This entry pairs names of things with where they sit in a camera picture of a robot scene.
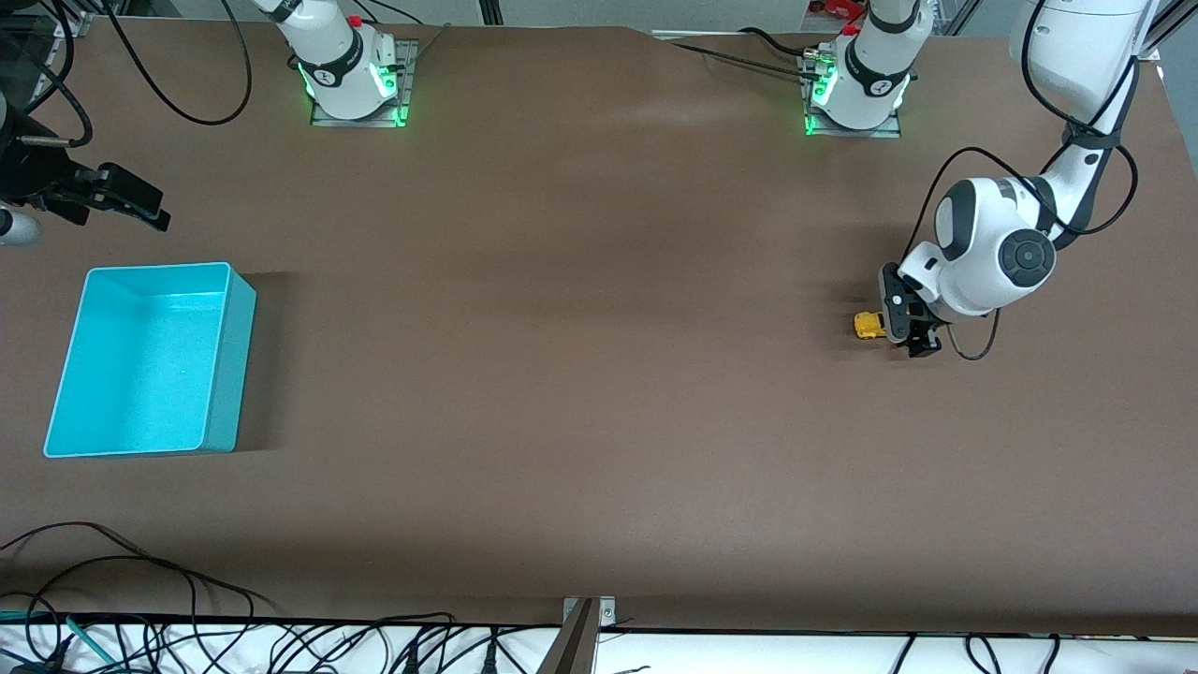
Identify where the turquoise plastic bin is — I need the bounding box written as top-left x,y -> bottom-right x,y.
43,261 -> 257,460

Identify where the dark wedge bar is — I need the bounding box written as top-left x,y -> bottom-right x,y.
535,599 -> 600,674

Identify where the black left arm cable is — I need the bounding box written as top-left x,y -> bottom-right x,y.
900,0 -> 1141,362

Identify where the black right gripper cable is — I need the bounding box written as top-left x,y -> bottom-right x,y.
0,19 -> 95,151

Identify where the black looping cable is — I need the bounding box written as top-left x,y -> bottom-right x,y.
94,0 -> 254,126

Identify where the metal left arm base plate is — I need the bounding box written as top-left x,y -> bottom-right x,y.
801,51 -> 905,139

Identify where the black floor cable loop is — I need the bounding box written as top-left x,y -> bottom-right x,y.
0,521 -> 277,623

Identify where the curved black table cable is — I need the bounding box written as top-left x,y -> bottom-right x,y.
739,26 -> 825,59

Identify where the straight black table cable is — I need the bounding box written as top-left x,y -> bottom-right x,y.
669,41 -> 811,81

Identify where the small metal bracket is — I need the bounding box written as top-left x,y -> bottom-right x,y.
562,596 -> 618,628

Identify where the teal cable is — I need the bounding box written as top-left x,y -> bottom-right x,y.
64,615 -> 115,667

